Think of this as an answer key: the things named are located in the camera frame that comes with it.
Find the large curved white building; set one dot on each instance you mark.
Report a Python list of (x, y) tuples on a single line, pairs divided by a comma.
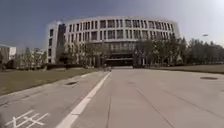
[(116, 33)]

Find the grey concrete road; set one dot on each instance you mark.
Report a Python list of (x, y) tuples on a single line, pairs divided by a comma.
[(140, 100)]

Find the manhole cover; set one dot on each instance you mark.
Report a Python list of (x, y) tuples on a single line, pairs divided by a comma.
[(70, 83), (209, 78)]

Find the white painted line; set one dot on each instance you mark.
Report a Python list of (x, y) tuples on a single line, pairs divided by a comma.
[(84, 102)]

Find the dark hedge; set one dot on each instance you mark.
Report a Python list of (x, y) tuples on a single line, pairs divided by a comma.
[(63, 66)]

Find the row of trees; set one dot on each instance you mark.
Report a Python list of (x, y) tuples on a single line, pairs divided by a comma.
[(173, 51)]

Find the grey side lane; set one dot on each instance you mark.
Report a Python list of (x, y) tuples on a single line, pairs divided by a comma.
[(43, 100)]

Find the dry grass lawn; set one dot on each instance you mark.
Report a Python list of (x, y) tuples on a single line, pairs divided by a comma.
[(30, 78)]

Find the grass verge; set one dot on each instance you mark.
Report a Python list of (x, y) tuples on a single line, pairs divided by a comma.
[(196, 68)]

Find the street lamp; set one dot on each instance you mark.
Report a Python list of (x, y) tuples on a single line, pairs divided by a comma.
[(205, 35)]

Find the low white building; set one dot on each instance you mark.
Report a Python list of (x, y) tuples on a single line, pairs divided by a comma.
[(7, 53)]

